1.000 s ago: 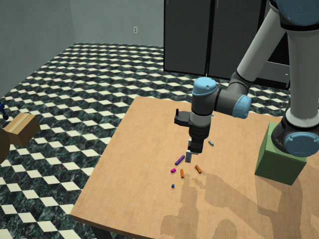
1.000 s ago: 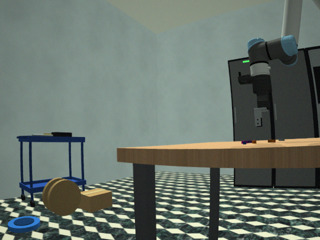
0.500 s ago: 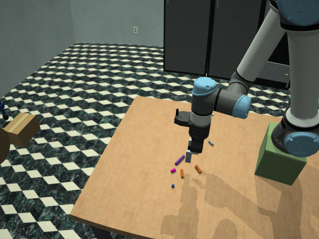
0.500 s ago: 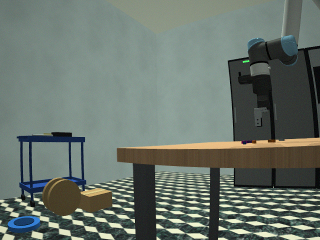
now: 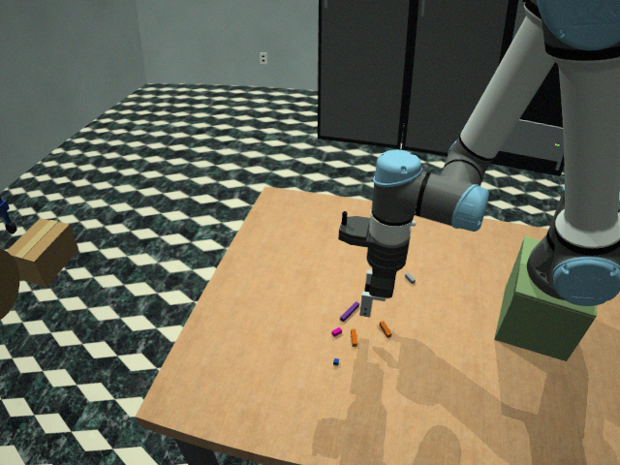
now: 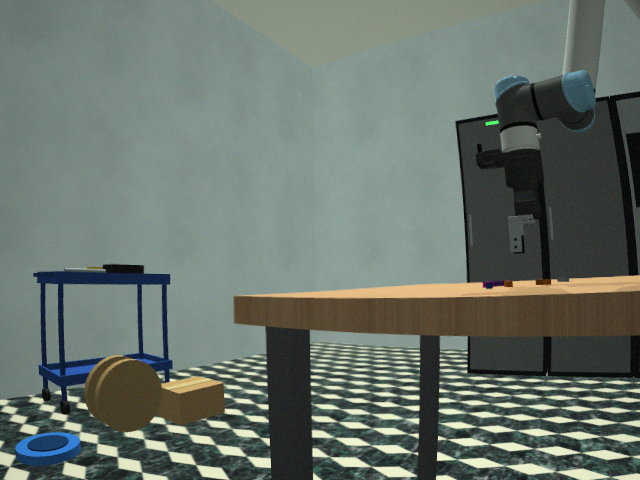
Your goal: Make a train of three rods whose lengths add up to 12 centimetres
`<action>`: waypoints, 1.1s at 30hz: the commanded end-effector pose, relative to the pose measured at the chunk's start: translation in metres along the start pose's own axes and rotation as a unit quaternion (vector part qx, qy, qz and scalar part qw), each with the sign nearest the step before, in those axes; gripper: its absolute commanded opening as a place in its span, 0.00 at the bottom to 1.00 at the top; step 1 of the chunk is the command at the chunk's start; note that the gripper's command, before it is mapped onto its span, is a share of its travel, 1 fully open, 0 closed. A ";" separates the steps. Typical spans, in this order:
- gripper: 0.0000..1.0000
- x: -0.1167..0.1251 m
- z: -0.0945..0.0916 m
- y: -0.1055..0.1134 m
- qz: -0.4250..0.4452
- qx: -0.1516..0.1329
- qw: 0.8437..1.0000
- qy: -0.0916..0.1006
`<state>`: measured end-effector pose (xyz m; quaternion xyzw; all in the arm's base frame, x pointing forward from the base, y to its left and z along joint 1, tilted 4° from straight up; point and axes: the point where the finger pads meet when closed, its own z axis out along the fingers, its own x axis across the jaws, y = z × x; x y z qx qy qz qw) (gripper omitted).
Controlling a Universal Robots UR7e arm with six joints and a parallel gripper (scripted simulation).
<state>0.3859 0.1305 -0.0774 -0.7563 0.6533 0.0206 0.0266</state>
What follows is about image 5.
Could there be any purple rod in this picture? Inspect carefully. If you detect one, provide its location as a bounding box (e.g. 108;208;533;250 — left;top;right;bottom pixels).
340;302;359;322

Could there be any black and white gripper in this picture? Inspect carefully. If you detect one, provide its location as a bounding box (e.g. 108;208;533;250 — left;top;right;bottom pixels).
338;211;416;318

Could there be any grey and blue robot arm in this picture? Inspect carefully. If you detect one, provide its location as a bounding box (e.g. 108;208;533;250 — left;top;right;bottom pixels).
371;0;620;306

